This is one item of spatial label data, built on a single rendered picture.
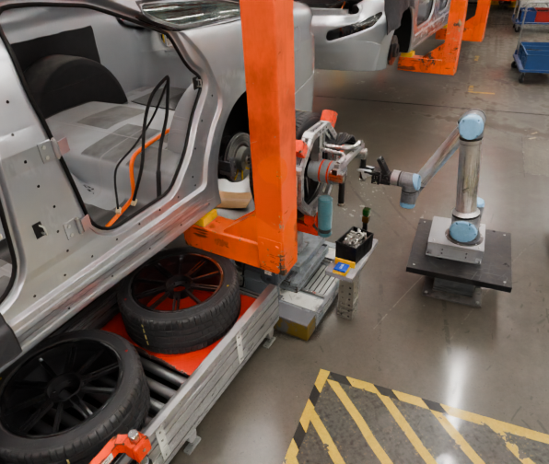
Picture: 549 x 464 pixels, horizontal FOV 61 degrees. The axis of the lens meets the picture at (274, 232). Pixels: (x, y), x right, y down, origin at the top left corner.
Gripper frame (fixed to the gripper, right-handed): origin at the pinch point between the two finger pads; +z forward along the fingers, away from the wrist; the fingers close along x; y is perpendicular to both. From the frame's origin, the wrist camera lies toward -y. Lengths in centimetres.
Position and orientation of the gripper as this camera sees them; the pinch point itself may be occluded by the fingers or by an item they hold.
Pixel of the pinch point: (360, 168)
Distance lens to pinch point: 293.0
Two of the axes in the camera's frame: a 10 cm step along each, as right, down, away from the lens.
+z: -8.7, -2.5, 4.3
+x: 4.9, -5.0, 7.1
